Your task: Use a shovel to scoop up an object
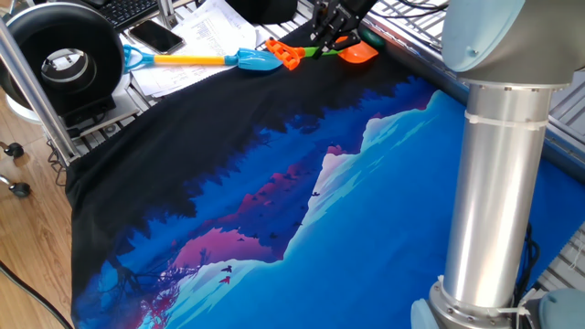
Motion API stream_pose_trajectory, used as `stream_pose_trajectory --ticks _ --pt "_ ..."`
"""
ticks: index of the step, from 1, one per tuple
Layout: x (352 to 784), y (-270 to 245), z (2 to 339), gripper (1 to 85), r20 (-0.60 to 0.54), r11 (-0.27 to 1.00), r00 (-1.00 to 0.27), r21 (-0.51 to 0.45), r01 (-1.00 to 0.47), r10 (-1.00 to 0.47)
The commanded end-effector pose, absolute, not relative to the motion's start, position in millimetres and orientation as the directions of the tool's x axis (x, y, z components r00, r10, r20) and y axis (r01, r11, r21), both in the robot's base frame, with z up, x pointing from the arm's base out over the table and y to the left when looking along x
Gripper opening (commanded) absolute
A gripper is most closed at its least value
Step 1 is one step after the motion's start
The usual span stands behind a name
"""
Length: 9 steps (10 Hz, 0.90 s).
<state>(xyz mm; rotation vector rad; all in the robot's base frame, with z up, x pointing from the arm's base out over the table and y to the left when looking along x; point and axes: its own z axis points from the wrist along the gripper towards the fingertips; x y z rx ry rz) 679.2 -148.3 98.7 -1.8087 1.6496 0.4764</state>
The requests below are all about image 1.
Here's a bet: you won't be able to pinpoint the blue shovel with yellow shaft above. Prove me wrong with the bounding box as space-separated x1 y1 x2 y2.
122 43 284 75

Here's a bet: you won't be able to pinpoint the white printed papers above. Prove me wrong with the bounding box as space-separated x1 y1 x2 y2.
122 0 312 100

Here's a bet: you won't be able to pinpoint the black round duct fan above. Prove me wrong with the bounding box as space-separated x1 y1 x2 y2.
0 2 127 132

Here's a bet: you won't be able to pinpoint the black chair caster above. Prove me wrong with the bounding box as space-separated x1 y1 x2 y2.
0 175 33 199

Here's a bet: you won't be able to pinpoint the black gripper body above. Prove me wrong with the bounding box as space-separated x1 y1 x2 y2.
322 0 378 32

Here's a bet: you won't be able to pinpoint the white cable tie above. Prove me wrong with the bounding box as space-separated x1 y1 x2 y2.
463 109 549 133

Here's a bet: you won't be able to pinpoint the aluminium frame post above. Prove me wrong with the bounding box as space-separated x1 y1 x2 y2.
0 17 82 166

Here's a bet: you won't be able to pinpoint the mountain landscape printed cloth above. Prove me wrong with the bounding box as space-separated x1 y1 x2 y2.
65 20 585 329

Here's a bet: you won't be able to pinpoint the black floor cable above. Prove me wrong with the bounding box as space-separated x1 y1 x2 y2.
0 260 75 329

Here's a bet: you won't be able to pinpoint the orange shovel with green shaft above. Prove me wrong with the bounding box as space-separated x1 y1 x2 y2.
264 36 380 72

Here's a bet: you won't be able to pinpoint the black smartphone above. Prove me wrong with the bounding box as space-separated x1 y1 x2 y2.
127 19 186 56

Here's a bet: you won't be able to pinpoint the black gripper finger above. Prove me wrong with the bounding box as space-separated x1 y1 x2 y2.
321 27 363 60
310 0 342 46

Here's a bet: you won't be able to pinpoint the black keyboard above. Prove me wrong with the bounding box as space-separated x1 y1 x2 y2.
97 0 160 31

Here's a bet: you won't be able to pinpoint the black cable bundle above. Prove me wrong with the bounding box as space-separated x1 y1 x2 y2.
372 0 452 22

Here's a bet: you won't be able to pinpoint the silver metal stand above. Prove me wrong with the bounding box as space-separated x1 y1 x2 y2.
156 0 180 29

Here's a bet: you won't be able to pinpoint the black cable with metal connector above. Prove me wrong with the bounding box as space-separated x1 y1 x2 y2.
514 221 542 307

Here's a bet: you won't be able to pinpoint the green oval object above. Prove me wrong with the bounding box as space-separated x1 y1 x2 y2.
359 27 387 50

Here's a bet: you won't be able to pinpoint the black rounded object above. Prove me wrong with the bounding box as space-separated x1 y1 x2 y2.
226 0 299 27

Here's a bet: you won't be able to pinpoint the white round base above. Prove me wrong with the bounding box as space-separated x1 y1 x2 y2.
4 93 45 125

